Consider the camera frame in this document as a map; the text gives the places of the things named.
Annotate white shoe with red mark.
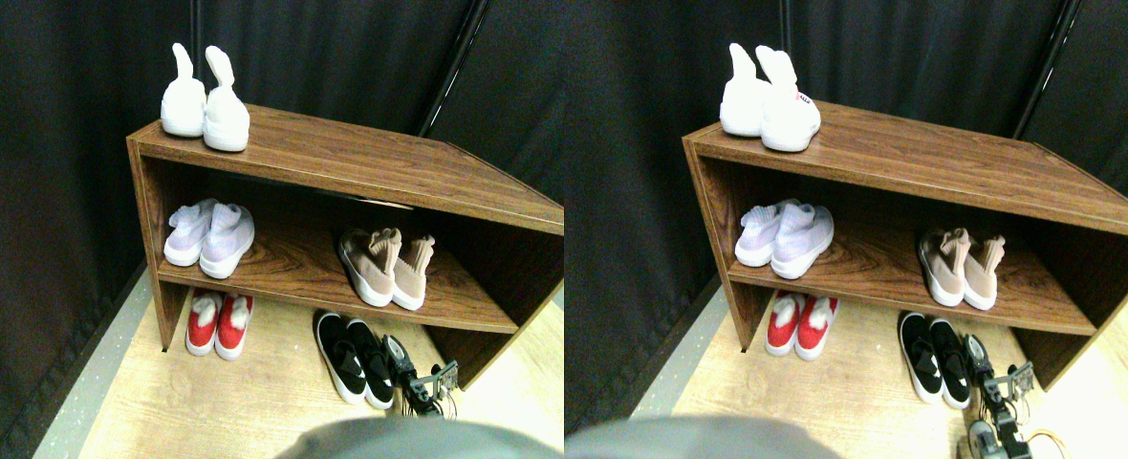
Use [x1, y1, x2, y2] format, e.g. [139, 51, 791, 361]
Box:
[203, 45, 250, 153]
[755, 45, 822, 153]

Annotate brown shoe rack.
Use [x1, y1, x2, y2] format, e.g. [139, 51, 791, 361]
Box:
[683, 101, 1128, 391]
[126, 103, 564, 391]

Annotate lilac shoe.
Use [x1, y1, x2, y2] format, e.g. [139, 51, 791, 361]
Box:
[770, 203, 835, 280]
[163, 199, 218, 268]
[735, 203, 794, 268]
[200, 203, 255, 280]

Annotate black shoe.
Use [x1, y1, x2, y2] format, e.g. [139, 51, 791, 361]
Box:
[899, 312, 947, 404]
[346, 318, 396, 410]
[315, 312, 368, 404]
[927, 318, 973, 410]

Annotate black bracket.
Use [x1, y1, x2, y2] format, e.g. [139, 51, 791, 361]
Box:
[424, 361, 460, 399]

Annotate orange wire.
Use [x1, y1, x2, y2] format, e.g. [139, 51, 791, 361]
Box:
[1023, 432, 1071, 459]

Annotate beige shoe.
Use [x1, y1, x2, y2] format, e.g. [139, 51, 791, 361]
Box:
[964, 235, 1007, 311]
[338, 228, 402, 307]
[392, 235, 437, 312]
[918, 228, 972, 307]

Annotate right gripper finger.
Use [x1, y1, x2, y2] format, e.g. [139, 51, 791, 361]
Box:
[382, 335, 420, 385]
[963, 334, 996, 385]

